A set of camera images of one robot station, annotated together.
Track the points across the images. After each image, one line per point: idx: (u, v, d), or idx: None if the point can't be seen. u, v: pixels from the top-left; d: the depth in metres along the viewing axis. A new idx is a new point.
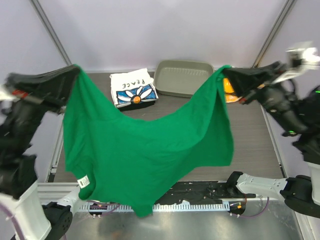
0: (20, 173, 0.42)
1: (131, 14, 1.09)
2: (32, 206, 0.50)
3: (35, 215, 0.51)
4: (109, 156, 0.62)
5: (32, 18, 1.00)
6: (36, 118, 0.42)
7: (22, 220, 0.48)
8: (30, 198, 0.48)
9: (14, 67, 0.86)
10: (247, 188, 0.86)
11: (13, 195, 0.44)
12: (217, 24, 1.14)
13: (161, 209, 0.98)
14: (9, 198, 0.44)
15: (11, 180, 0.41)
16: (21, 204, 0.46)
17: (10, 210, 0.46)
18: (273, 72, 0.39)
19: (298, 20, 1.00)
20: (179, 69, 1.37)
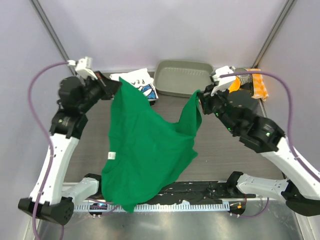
0: (79, 123, 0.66)
1: (131, 15, 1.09)
2: (66, 162, 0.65)
3: (60, 173, 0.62)
4: (134, 136, 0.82)
5: (33, 19, 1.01)
6: (97, 96, 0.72)
7: (58, 162, 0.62)
8: (67, 149, 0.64)
9: (14, 68, 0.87)
10: (248, 188, 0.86)
11: (68, 133, 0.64)
12: (216, 24, 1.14)
13: (161, 209, 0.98)
14: (63, 139, 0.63)
15: (74, 122, 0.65)
16: (67, 144, 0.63)
17: (56, 149, 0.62)
18: (209, 88, 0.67)
19: (297, 21, 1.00)
20: (180, 69, 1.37)
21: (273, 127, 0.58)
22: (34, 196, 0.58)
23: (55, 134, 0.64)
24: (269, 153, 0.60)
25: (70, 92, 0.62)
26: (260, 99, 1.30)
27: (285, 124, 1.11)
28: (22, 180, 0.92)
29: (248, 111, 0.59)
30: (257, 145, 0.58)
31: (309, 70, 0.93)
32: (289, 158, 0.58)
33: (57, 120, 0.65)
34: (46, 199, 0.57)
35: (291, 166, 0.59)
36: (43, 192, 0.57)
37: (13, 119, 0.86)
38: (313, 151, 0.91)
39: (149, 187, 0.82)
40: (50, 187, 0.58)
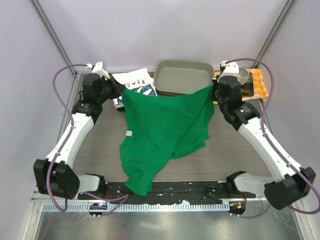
0: (96, 110, 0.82)
1: (131, 15, 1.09)
2: (81, 136, 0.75)
3: (76, 145, 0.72)
4: (148, 120, 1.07)
5: (33, 19, 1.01)
6: (108, 93, 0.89)
7: (76, 133, 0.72)
8: (85, 126, 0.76)
9: (15, 68, 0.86)
10: (243, 183, 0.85)
11: (87, 112, 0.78)
12: (217, 24, 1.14)
13: (161, 209, 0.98)
14: (84, 116, 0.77)
15: (93, 108, 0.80)
16: (84, 121, 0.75)
17: (77, 123, 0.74)
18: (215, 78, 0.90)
19: (297, 21, 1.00)
20: (179, 69, 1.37)
21: (251, 108, 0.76)
22: (50, 158, 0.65)
23: (76, 113, 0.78)
24: (243, 128, 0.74)
25: (92, 83, 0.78)
26: (260, 98, 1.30)
27: (285, 125, 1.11)
28: (22, 181, 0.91)
29: (230, 89, 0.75)
30: (232, 119, 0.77)
31: (309, 70, 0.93)
32: (257, 133, 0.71)
33: (80, 104, 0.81)
34: (62, 158, 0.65)
35: (258, 141, 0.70)
36: (60, 154, 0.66)
37: (14, 119, 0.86)
38: (312, 151, 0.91)
39: (162, 154, 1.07)
40: (67, 151, 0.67)
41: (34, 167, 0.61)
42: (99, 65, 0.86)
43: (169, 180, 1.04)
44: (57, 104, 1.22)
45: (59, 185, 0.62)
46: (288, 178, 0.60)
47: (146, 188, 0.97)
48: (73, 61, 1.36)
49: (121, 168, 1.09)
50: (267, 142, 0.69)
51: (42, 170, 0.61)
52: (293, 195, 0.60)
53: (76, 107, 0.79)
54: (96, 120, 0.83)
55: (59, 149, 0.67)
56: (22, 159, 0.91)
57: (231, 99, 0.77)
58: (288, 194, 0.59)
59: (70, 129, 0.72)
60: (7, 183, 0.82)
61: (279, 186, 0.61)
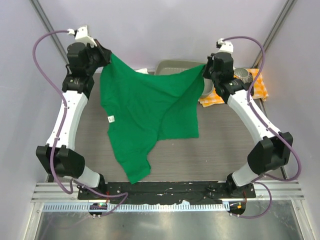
0: (88, 84, 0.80)
1: (131, 14, 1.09)
2: (76, 117, 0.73)
3: (73, 127, 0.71)
4: (133, 99, 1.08)
5: (33, 19, 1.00)
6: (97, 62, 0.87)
7: (71, 113, 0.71)
8: (80, 104, 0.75)
9: (14, 68, 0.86)
10: (239, 177, 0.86)
11: (79, 88, 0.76)
12: (217, 24, 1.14)
13: (161, 209, 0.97)
14: (75, 93, 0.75)
15: (84, 82, 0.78)
16: (77, 100, 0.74)
17: (70, 103, 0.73)
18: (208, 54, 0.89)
19: (297, 20, 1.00)
20: (180, 69, 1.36)
21: (240, 83, 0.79)
22: (50, 143, 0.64)
23: (67, 91, 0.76)
24: (230, 100, 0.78)
25: (78, 54, 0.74)
26: (260, 98, 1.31)
27: (285, 125, 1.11)
28: (22, 181, 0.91)
29: (223, 63, 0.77)
30: (222, 92, 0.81)
31: (309, 69, 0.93)
32: (242, 102, 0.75)
33: (69, 80, 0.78)
34: (63, 143, 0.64)
35: (243, 109, 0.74)
36: (59, 138, 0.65)
37: (13, 119, 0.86)
38: (312, 151, 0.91)
39: (148, 135, 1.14)
40: (66, 134, 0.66)
41: (37, 153, 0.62)
42: (83, 32, 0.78)
43: (169, 180, 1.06)
44: (57, 104, 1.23)
45: (64, 168, 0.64)
46: (267, 139, 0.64)
47: (145, 169, 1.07)
48: None
49: (121, 168, 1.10)
50: (251, 110, 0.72)
51: (45, 156, 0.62)
52: (270, 156, 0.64)
53: (66, 84, 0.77)
54: (89, 95, 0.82)
55: (58, 133, 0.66)
56: (22, 159, 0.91)
57: (223, 73, 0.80)
58: (265, 154, 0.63)
59: (64, 110, 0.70)
60: (7, 183, 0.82)
61: (258, 147, 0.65)
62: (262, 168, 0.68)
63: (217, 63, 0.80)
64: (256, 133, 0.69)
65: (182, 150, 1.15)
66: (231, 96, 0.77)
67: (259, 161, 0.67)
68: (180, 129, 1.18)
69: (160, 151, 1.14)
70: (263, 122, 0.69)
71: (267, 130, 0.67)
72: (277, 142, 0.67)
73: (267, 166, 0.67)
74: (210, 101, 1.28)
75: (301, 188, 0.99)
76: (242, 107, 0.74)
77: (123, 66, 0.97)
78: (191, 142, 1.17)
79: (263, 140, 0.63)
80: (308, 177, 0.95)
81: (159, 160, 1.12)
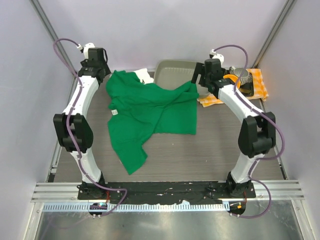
0: (100, 73, 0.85)
1: (130, 14, 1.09)
2: (89, 95, 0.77)
3: (86, 101, 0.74)
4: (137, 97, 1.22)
5: (33, 19, 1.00)
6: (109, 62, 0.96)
7: (86, 90, 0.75)
8: (92, 85, 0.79)
9: (14, 68, 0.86)
10: (237, 171, 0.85)
11: (92, 73, 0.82)
12: (216, 24, 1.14)
13: (161, 209, 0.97)
14: (89, 77, 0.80)
15: (97, 70, 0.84)
16: (91, 81, 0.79)
17: (84, 83, 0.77)
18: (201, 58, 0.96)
19: (297, 20, 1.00)
20: (179, 69, 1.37)
21: (228, 80, 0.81)
22: (67, 111, 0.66)
23: (82, 76, 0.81)
24: (222, 96, 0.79)
25: (99, 49, 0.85)
26: (260, 98, 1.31)
27: (285, 125, 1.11)
28: (22, 181, 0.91)
29: (211, 65, 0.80)
30: (213, 89, 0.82)
31: (309, 69, 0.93)
32: (229, 93, 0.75)
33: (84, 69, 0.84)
34: (78, 111, 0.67)
35: (230, 98, 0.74)
36: (75, 108, 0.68)
37: (13, 119, 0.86)
38: (312, 151, 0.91)
39: (146, 128, 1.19)
40: (80, 106, 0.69)
41: (54, 120, 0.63)
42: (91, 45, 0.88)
43: (169, 180, 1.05)
44: (57, 104, 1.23)
45: (79, 135, 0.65)
46: (251, 117, 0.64)
47: (140, 156, 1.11)
48: (73, 62, 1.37)
49: (121, 168, 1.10)
50: (237, 97, 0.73)
51: (61, 123, 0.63)
52: (256, 134, 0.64)
53: (81, 72, 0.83)
54: (100, 83, 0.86)
55: (74, 104, 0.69)
56: (23, 159, 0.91)
57: (212, 73, 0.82)
58: (250, 130, 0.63)
59: (79, 88, 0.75)
60: (7, 183, 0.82)
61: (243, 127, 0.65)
62: (251, 150, 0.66)
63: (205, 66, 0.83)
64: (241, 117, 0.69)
65: (182, 150, 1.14)
66: (220, 90, 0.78)
67: (247, 141, 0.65)
68: (176, 125, 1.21)
69: (160, 151, 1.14)
70: (247, 105, 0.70)
71: (251, 111, 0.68)
72: (262, 122, 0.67)
73: (256, 146, 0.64)
74: (210, 101, 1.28)
75: (301, 188, 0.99)
76: (229, 96, 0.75)
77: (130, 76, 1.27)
78: (191, 142, 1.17)
79: (247, 118, 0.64)
80: (308, 177, 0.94)
81: (159, 160, 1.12)
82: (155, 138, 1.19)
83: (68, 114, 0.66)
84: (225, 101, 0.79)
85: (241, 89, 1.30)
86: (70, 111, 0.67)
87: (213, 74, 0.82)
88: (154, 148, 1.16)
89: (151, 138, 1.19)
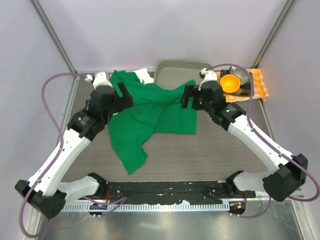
0: (95, 127, 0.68)
1: (130, 14, 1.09)
2: (68, 161, 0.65)
3: (62, 170, 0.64)
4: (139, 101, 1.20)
5: (33, 18, 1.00)
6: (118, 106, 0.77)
7: (64, 156, 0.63)
8: (79, 144, 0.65)
9: (14, 68, 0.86)
10: (241, 182, 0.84)
11: (82, 132, 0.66)
12: (217, 24, 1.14)
13: (161, 209, 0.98)
14: (77, 137, 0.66)
15: (92, 125, 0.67)
16: (76, 143, 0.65)
17: (66, 144, 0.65)
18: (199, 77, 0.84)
19: (297, 20, 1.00)
20: (179, 69, 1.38)
21: (236, 107, 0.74)
22: (31, 182, 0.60)
23: (70, 129, 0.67)
24: (231, 127, 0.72)
25: (101, 96, 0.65)
26: (260, 98, 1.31)
27: (285, 125, 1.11)
28: (22, 181, 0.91)
29: (213, 93, 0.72)
30: (220, 121, 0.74)
31: (310, 69, 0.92)
32: (245, 129, 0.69)
33: (78, 117, 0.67)
34: (40, 188, 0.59)
35: (249, 137, 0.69)
36: (41, 181, 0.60)
37: (13, 119, 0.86)
38: (312, 151, 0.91)
39: (147, 128, 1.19)
40: (48, 179, 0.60)
41: (15, 188, 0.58)
42: (101, 77, 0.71)
43: (169, 180, 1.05)
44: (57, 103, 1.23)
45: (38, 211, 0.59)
46: (284, 168, 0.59)
47: (141, 156, 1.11)
48: (73, 62, 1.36)
49: (121, 168, 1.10)
50: (256, 136, 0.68)
51: (22, 193, 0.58)
52: (291, 184, 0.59)
53: (73, 121, 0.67)
54: (93, 138, 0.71)
55: (41, 176, 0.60)
56: (23, 160, 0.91)
57: (216, 102, 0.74)
58: (286, 183, 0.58)
59: (57, 152, 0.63)
60: (8, 183, 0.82)
61: (275, 178, 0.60)
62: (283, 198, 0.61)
63: (206, 93, 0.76)
64: (269, 161, 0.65)
65: (182, 150, 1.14)
66: (232, 125, 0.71)
67: (279, 192, 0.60)
68: (175, 125, 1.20)
69: (160, 151, 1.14)
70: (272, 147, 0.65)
71: (280, 155, 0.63)
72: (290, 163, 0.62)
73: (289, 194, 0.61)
74: None
75: (301, 188, 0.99)
76: (247, 135, 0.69)
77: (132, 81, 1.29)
78: (191, 142, 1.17)
79: (281, 169, 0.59)
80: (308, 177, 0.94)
81: (159, 161, 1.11)
82: (155, 138, 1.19)
83: (30, 186, 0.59)
84: (237, 135, 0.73)
85: (241, 89, 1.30)
86: (33, 184, 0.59)
87: (217, 103, 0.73)
88: (154, 148, 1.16)
89: (151, 139, 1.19)
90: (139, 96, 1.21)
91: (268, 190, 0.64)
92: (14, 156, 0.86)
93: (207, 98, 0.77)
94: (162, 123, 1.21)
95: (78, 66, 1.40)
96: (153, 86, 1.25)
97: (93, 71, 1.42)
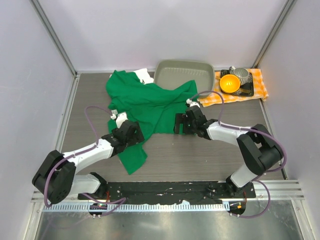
0: (119, 147, 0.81)
1: (130, 15, 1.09)
2: (96, 158, 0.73)
3: (89, 160, 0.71)
4: (138, 101, 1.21)
5: (33, 17, 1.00)
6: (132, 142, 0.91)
7: (97, 150, 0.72)
8: (107, 150, 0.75)
9: (14, 67, 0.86)
10: (237, 176, 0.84)
11: (112, 142, 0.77)
12: (217, 24, 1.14)
13: (161, 209, 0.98)
14: (109, 144, 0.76)
15: (119, 143, 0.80)
16: (108, 146, 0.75)
17: (101, 144, 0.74)
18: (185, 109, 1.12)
19: (297, 20, 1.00)
20: (179, 69, 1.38)
21: (211, 119, 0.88)
22: (66, 154, 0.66)
23: (104, 139, 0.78)
24: (214, 135, 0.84)
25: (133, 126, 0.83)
26: (260, 98, 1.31)
27: (285, 124, 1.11)
28: (22, 181, 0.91)
29: (193, 113, 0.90)
30: (202, 134, 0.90)
31: (310, 69, 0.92)
32: (216, 127, 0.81)
33: (110, 135, 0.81)
34: (74, 161, 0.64)
35: (219, 130, 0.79)
36: (75, 156, 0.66)
37: (13, 119, 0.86)
38: (312, 151, 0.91)
39: (147, 128, 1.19)
40: (81, 157, 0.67)
41: (49, 154, 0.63)
42: (123, 116, 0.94)
43: (169, 180, 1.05)
44: (57, 103, 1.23)
45: (54, 184, 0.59)
46: (244, 134, 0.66)
47: (140, 156, 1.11)
48: (73, 61, 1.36)
49: (121, 168, 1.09)
50: (223, 126, 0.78)
51: (52, 160, 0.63)
52: (256, 148, 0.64)
53: (106, 136, 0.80)
54: (113, 155, 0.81)
55: (77, 153, 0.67)
56: (22, 159, 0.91)
57: (197, 120, 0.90)
58: (249, 146, 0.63)
59: (93, 145, 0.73)
60: (7, 183, 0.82)
61: (241, 146, 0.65)
62: (262, 168, 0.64)
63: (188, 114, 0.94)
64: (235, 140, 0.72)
65: (182, 150, 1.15)
66: (208, 129, 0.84)
67: (253, 160, 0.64)
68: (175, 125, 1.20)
69: (160, 151, 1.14)
70: (235, 127, 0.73)
71: (240, 130, 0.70)
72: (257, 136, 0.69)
73: (264, 161, 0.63)
74: (210, 101, 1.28)
75: (301, 188, 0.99)
76: (217, 130, 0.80)
77: (131, 81, 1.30)
78: (191, 142, 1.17)
79: (240, 136, 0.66)
80: (308, 177, 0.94)
81: (159, 161, 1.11)
82: (155, 138, 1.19)
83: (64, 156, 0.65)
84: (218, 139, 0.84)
85: (241, 89, 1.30)
86: (69, 155, 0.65)
87: (197, 121, 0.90)
88: (154, 147, 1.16)
89: (151, 139, 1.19)
90: (138, 96, 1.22)
91: (253, 170, 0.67)
92: (14, 155, 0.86)
93: (190, 119, 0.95)
94: (162, 123, 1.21)
95: (78, 66, 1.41)
96: (152, 86, 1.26)
97: (93, 71, 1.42)
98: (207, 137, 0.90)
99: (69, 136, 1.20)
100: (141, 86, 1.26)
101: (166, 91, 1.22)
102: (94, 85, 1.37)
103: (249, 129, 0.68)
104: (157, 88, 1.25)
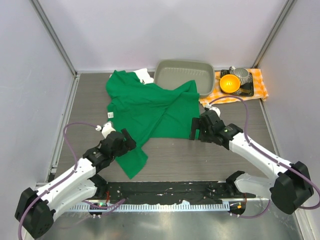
0: (104, 162, 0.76)
1: (130, 14, 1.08)
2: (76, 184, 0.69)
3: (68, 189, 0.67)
4: (138, 101, 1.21)
5: (33, 19, 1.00)
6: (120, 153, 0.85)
7: (75, 177, 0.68)
8: (88, 172, 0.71)
9: (14, 68, 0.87)
10: (244, 184, 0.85)
11: (94, 161, 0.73)
12: (217, 24, 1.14)
13: (161, 209, 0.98)
14: (89, 164, 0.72)
15: (103, 158, 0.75)
16: (88, 168, 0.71)
17: (79, 169, 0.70)
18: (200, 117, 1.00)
19: (297, 20, 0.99)
20: (179, 69, 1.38)
21: (234, 127, 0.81)
22: (40, 191, 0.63)
23: (84, 158, 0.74)
24: (234, 146, 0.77)
25: (118, 139, 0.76)
26: (260, 98, 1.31)
27: (285, 124, 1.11)
28: (21, 182, 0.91)
29: (209, 118, 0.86)
30: (220, 141, 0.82)
31: (310, 69, 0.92)
32: (243, 145, 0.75)
33: (93, 151, 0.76)
34: (47, 198, 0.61)
35: (247, 151, 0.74)
36: (49, 192, 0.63)
37: (14, 119, 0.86)
38: (312, 151, 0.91)
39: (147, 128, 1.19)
40: (56, 192, 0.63)
41: (22, 193, 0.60)
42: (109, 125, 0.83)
43: (169, 180, 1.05)
44: (57, 103, 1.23)
45: (32, 222, 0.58)
46: (283, 175, 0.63)
47: (140, 157, 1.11)
48: (73, 61, 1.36)
49: (121, 168, 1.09)
50: (253, 149, 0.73)
51: (27, 199, 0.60)
52: (295, 191, 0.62)
53: (88, 153, 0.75)
54: (99, 171, 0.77)
55: (51, 187, 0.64)
56: (22, 160, 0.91)
57: (214, 125, 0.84)
58: (289, 190, 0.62)
59: (70, 172, 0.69)
60: (6, 183, 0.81)
61: (279, 186, 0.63)
62: (293, 208, 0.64)
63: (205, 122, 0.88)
64: (270, 173, 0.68)
65: (183, 150, 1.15)
66: (230, 142, 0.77)
67: (286, 200, 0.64)
68: (175, 126, 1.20)
69: (160, 151, 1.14)
70: (272, 158, 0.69)
71: (279, 165, 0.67)
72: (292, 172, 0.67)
73: (297, 204, 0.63)
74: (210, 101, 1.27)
75: None
76: (244, 149, 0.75)
77: (131, 81, 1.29)
78: (191, 142, 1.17)
79: (280, 177, 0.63)
80: None
81: (159, 161, 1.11)
82: (155, 138, 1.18)
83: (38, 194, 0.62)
84: (239, 152, 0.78)
85: (241, 89, 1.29)
86: (42, 192, 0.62)
87: (214, 126, 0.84)
88: (153, 147, 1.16)
89: (151, 138, 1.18)
90: (137, 96, 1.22)
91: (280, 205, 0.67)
92: (14, 155, 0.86)
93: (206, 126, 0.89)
94: (162, 123, 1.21)
95: (78, 66, 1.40)
96: (152, 86, 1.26)
97: (93, 71, 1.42)
98: (225, 145, 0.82)
99: (69, 136, 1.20)
100: (140, 86, 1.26)
101: (166, 91, 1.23)
102: (94, 85, 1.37)
103: (291, 169, 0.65)
104: (157, 88, 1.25)
